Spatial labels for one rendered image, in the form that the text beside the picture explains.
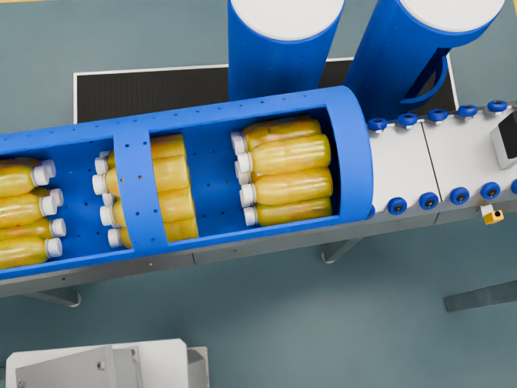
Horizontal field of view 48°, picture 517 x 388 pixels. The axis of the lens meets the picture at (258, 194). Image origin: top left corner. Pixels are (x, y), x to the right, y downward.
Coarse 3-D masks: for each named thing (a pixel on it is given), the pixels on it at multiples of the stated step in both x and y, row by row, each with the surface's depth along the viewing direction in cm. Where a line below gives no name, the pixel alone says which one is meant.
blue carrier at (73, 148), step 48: (288, 96) 115; (336, 96) 113; (0, 144) 108; (48, 144) 107; (96, 144) 126; (144, 144) 107; (192, 144) 131; (336, 144) 108; (144, 192) 105; (192, 192) 133; (336, 192) 133; (96, 240) 127; (144, 240) 109; (192, 240) 113; (240, 240) 118
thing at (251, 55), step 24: (240, 24) 138; (336, 24) 141; (240, 48) 149; (264, 48) 141; (288, 48) 139; (312, 48) 142; (240, 72) 161; (264, 72) 152; (288, 72) 151; (312, 72) 157; (240, 96) 176; (264, 96) 166
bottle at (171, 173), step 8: (152, 160) 113; (160, 160) 113; (168, 160) 112; (176, 160) 112; (184, 160) 112; (112, 168) 113; (160, 168) 111; (168, 168) 112; (176, 168) 112; (184, 168) 112; (104, 176) 112; (112, 176) 111; (160, 176) 111; (168, 176) 112; (176, 176) 112; (184, 176) 112; (104, 184) 112; (112, 184) 111; (160, 184) 112; (168, 184) 112; (176, 184) 112; (184, 184) 113; (112, 192) 112
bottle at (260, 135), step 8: (304, 120) 121; (312, 120) 121; (256, 128) 121; (264, 128) 120; (272, 128) 120; (280, 128) 120; (288, 128) 120; (296, 128) 120; (304, 128) 120; (312, 128) 120; (320, 128) 120; (248, 136) 120; (256, 136) 119; (264, 136) 119; (272, 136) 119; (280, 136) 119; (288, 136) 119; (296, 136) 119; (248, 144) 119; (256, 144) 119
